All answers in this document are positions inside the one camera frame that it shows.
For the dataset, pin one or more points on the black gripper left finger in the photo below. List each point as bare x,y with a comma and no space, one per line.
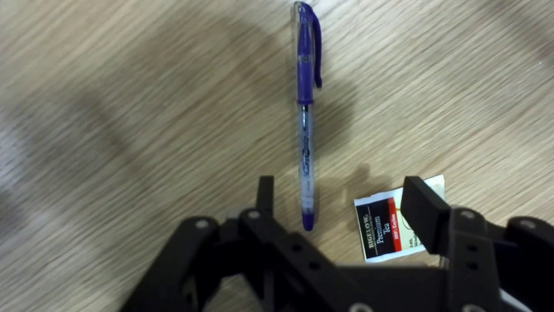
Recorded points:
266,197

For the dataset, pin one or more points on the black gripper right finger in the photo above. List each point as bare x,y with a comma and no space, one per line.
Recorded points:
425,214

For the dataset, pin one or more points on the blue capped ballpoint pen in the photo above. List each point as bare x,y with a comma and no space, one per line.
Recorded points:
306,88

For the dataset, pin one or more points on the small printed paper card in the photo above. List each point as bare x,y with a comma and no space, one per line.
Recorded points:
378,228

